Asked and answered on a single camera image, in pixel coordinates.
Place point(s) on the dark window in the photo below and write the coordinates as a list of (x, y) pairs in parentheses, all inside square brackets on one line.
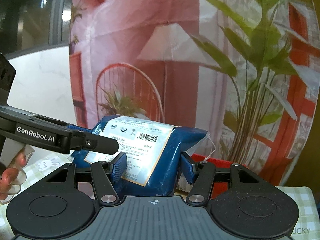
[(34, 24)]

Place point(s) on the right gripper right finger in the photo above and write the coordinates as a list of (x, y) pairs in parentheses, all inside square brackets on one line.
[(201, 177)]

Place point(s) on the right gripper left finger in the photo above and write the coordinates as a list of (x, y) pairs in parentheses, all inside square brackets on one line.
[(104, 174)]

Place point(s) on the blue plastic package white label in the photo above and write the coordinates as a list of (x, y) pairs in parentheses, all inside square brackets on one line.
[(153, 151)]

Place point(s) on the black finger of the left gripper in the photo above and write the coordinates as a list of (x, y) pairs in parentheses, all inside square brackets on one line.
[(93, 142)]

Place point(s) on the person's left hand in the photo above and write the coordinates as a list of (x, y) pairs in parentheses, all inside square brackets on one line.
[(10, 175)]

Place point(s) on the printed living room backdrop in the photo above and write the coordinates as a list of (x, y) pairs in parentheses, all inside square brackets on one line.
[(246, 71)]

